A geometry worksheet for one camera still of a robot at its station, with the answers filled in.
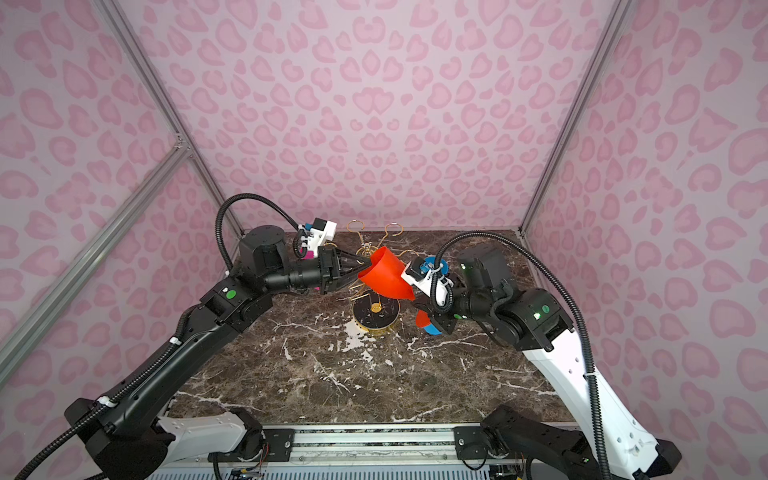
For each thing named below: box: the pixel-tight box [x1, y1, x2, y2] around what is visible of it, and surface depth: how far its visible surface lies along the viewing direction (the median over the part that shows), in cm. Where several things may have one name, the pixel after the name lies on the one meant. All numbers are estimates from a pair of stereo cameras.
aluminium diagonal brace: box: [0, 142, 192, 387], surface depth 70 cm
